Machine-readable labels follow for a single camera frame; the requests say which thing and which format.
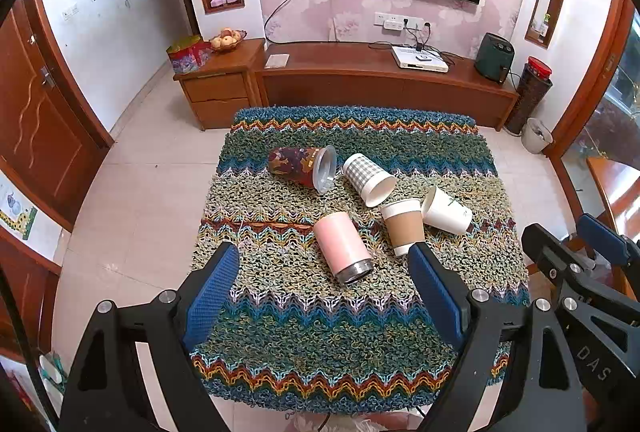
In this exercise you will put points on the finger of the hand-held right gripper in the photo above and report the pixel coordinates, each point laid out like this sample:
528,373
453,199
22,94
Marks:
545,247
602,234

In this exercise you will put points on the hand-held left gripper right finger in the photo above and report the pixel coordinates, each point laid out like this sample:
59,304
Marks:
437,302

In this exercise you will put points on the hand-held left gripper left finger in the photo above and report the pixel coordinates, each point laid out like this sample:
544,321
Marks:
212,297

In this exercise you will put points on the pink metal tumbler cup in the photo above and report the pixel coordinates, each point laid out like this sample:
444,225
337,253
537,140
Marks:
340,244

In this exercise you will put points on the brown sleeve paper cup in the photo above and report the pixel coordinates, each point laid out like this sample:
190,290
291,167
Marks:
402,227

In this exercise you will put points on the plain white paper cup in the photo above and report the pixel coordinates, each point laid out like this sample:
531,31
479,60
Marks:
445,212

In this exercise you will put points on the grey checked paper cup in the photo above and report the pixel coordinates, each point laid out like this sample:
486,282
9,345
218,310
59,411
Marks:
362,172

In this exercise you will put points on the red patterned cup clear lid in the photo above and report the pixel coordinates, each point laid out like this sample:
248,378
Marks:
292,164

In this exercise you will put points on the wooden side table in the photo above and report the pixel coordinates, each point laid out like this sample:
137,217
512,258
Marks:
612,182

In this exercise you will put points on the white waste bin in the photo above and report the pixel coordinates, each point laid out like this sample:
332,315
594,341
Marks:
536,139

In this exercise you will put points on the striped knitted table mat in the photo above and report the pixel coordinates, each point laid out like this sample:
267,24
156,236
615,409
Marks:
320,327

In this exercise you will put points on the pale crumpled cloth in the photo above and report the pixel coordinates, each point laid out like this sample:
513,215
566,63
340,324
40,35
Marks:
350,424

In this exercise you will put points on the tall dark canister red lid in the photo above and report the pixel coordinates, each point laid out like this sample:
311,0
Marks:
530,97

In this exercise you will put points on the dark green air fryer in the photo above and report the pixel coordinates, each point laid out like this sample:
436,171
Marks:
492,59

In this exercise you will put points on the wooden side cabinet with drawers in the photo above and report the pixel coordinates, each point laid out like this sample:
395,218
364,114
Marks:
220,92

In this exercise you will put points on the green small bottle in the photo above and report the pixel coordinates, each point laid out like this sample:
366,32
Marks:
544,26

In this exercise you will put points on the long wooden television cabinet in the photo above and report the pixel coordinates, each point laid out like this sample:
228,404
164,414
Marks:
380,87

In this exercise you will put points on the white set-top box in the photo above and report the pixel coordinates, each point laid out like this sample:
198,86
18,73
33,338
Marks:
417,61

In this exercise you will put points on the red patterned gift box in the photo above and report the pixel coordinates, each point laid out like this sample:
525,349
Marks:
187,57

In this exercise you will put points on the brown wooden door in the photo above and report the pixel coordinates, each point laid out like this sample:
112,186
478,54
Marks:
40,127

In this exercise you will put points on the bowl of fruit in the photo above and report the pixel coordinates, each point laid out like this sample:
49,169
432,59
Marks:
227,41

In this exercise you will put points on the wall poster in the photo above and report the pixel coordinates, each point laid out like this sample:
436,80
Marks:
17,212

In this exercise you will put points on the white wall socket panel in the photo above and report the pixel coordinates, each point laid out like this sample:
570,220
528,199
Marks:
390,22

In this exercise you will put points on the white light switch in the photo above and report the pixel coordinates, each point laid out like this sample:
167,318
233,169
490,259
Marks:
70,12

